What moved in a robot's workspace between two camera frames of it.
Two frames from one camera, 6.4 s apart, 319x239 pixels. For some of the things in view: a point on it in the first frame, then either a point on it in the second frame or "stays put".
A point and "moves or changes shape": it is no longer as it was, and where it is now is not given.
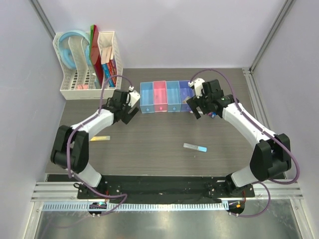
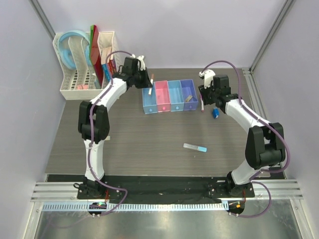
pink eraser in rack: (79, 86) stays put
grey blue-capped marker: (200, 148) stays put
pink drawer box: (160, 96) moves or changes shape
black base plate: (164, 187) stays put
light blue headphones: (66, 50) stays put
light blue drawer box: (173, 94) moves or changes shape
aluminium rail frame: (264, 191) stays put
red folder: (96, 56) stays put
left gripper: (126, 119) -> (146, 83)
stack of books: (109, 66) stays put
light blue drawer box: (146, 97) moves or changes shape
